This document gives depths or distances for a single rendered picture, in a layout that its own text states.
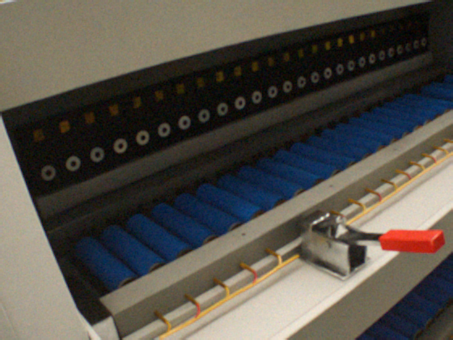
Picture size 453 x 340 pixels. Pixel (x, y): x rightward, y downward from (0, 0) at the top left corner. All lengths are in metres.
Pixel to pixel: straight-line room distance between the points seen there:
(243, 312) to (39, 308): 0.12
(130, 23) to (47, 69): 0.05
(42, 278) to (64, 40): 0.10
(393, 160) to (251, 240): 0.15
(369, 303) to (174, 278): 0.12
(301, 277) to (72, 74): 0.18
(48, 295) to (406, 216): 0.25
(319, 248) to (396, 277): 0.06
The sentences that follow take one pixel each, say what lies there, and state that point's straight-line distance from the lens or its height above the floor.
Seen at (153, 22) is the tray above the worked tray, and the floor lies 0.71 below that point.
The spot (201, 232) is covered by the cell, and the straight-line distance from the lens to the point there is 0.32.
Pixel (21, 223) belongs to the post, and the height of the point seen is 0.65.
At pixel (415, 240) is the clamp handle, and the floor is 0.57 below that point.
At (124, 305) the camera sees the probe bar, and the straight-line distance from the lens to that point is 0.26.
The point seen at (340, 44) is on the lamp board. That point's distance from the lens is 0.54.
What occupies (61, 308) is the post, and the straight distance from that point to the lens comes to 0.20.
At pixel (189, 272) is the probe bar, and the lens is 0.27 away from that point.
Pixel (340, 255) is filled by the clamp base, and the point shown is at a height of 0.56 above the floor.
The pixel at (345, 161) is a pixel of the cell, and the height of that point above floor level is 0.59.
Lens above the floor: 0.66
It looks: 7 degrees down
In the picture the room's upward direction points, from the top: 20 degrees counter-clockwise
